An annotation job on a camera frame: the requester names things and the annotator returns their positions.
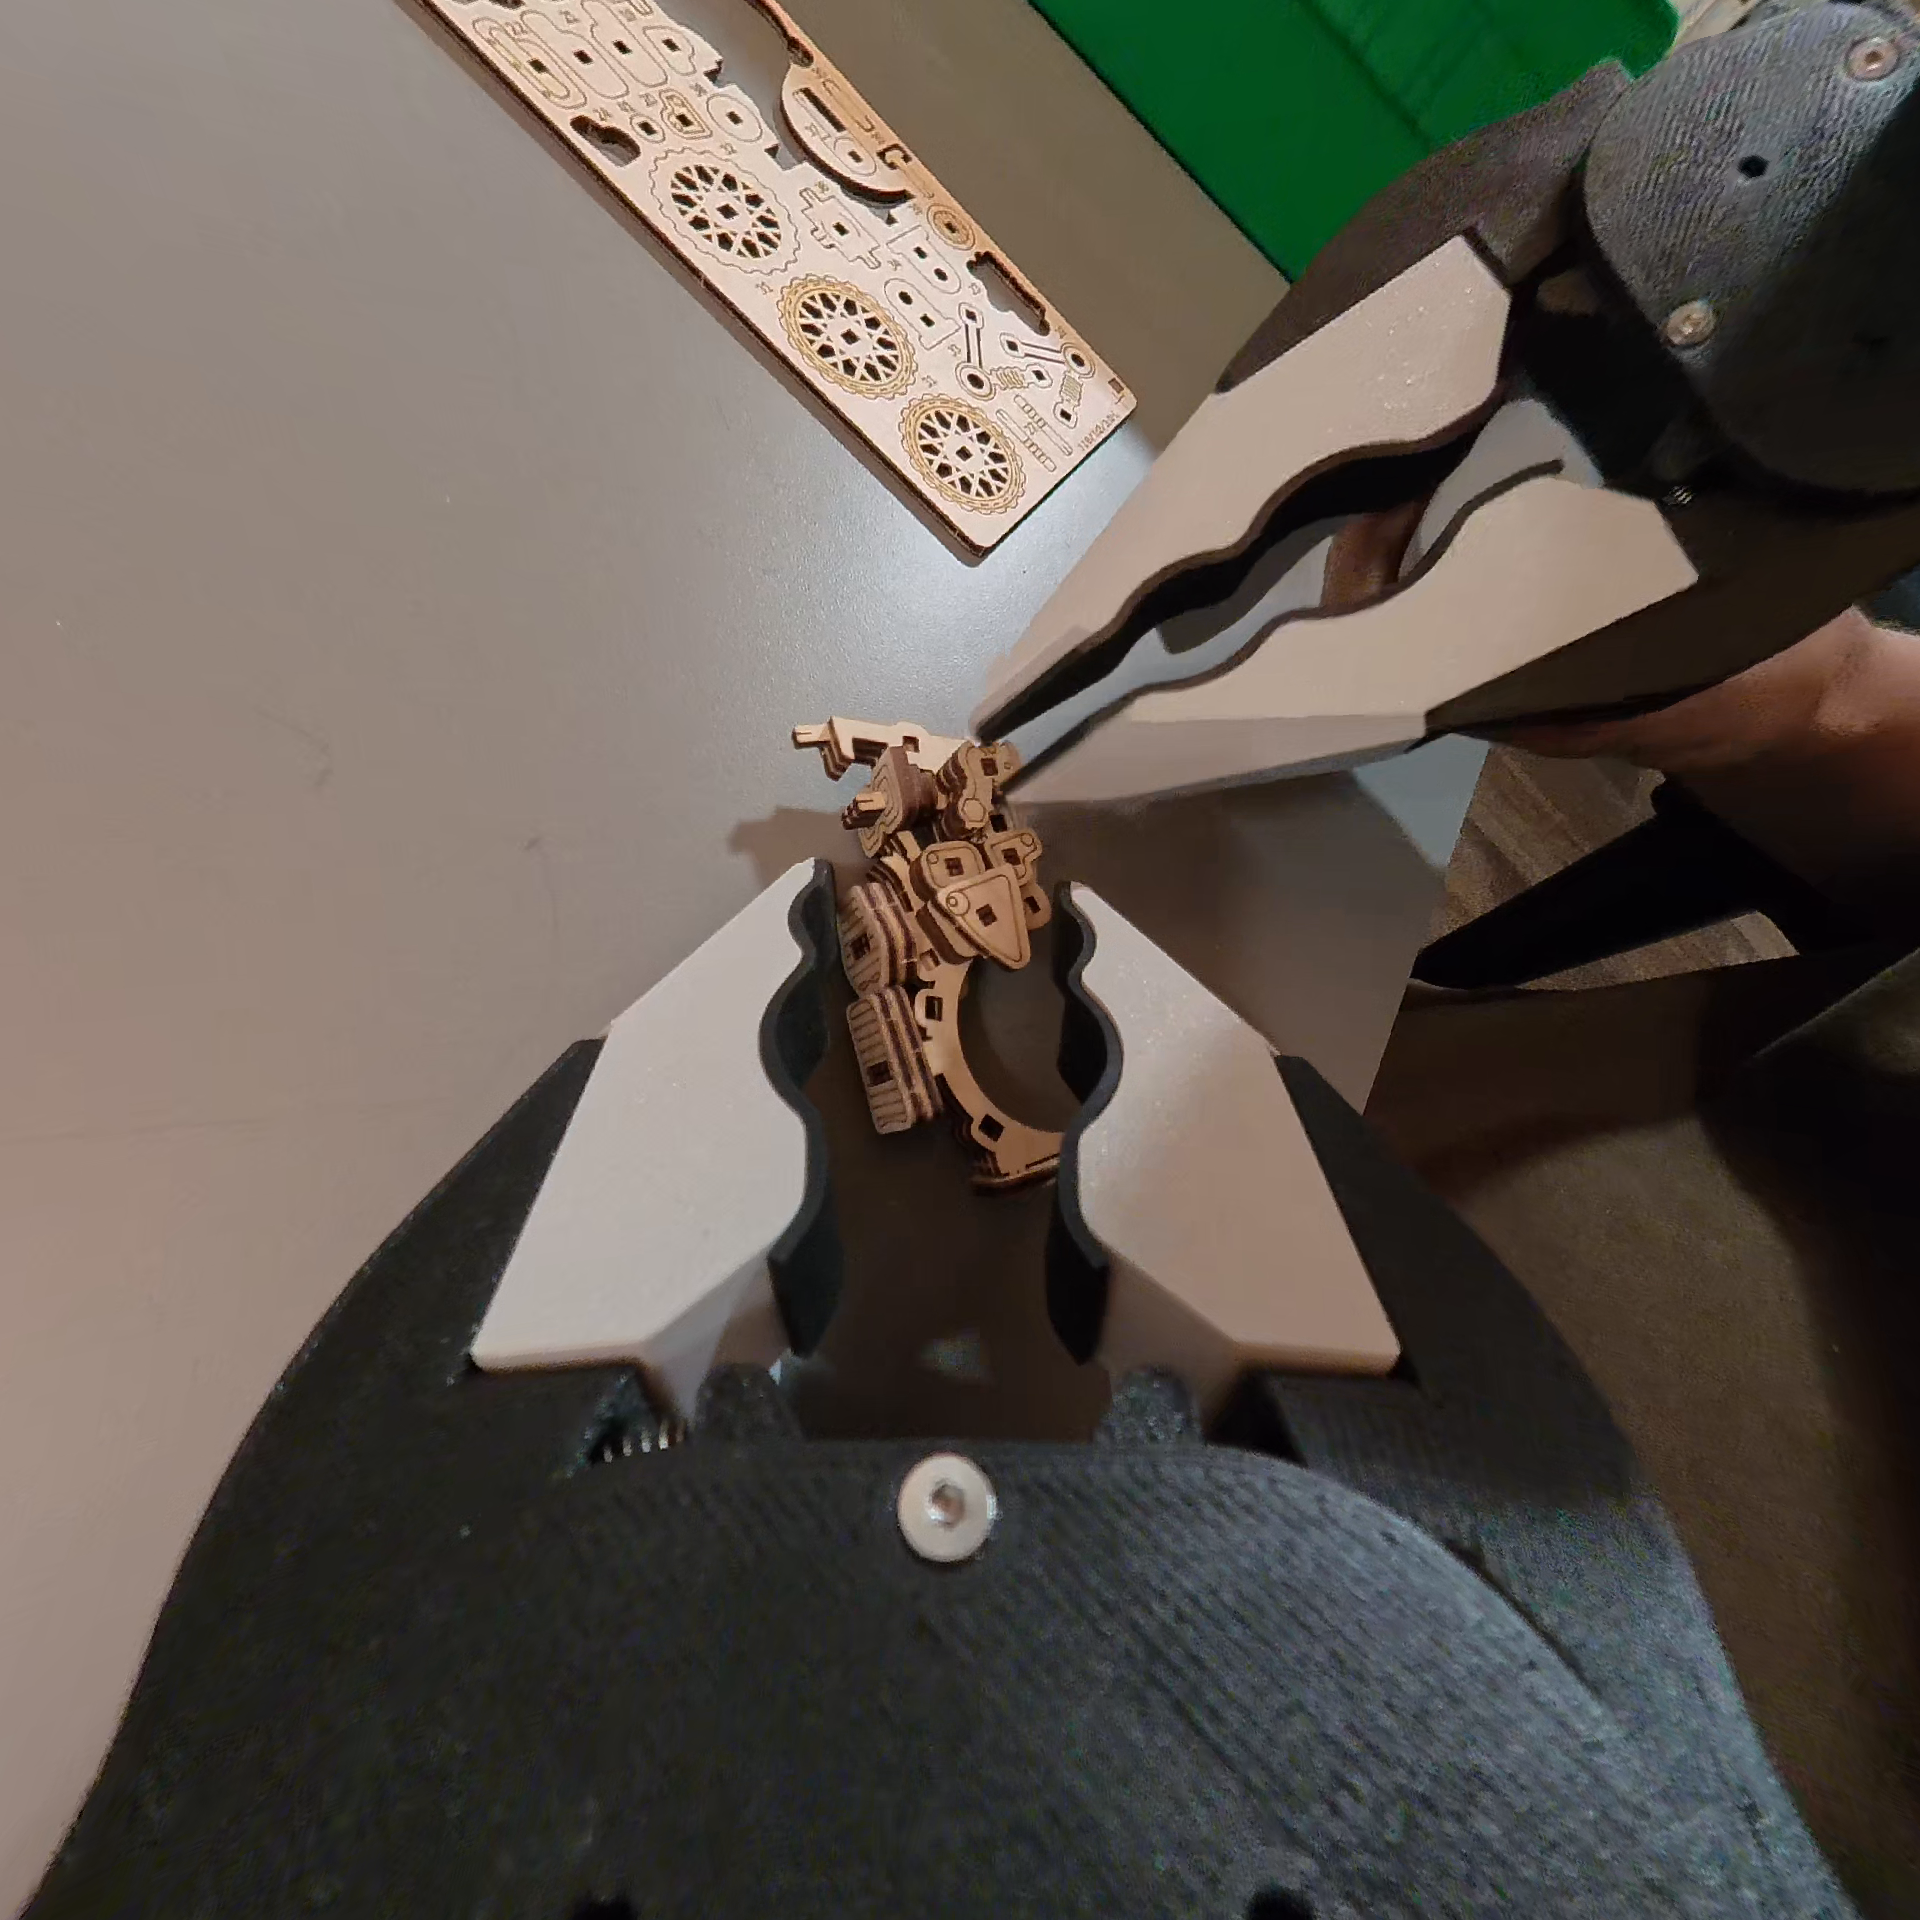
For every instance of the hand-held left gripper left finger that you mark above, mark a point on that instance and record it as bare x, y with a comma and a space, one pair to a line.
645, 1202

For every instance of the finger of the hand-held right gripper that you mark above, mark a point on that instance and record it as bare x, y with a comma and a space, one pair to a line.
1425, 645
1321, 390

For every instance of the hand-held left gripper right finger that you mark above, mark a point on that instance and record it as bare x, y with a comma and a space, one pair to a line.
1230, 1202

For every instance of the wooden model assembly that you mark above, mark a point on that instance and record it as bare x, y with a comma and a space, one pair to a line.
932, 962

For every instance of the grey desk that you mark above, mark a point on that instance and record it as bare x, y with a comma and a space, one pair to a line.
375, 676

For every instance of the person's right hand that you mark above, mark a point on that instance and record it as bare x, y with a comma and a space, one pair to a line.
1770, 704

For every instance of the green plastic bin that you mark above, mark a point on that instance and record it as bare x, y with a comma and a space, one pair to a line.
1350, 107

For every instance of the black chair base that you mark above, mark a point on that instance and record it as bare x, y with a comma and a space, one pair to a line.
1621, 902

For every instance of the wooden puzzle sheet with wheels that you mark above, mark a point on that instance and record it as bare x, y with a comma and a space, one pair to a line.
751, 196

